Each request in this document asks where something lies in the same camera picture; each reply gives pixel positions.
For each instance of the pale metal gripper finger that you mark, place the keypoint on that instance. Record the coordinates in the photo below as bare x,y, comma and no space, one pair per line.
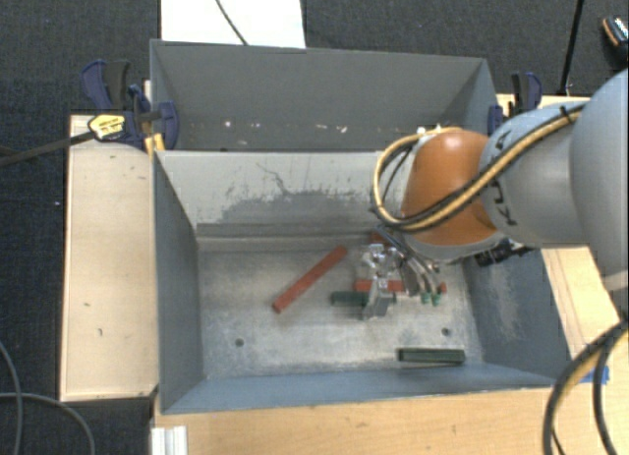
387,303
371,306

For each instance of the red-brown flat block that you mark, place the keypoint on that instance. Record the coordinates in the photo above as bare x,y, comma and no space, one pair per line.
362,286
310,278

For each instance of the dark green flat block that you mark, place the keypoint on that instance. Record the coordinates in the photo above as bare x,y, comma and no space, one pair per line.
348,299
431,356

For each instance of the grey metal bin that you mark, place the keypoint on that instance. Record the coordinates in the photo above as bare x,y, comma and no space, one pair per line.
295,99

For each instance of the pale wood board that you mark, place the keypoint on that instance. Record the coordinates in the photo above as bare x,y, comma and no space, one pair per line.
108,266

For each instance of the black cylinder on white bracket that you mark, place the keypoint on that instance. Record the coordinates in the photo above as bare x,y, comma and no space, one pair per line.
498,255

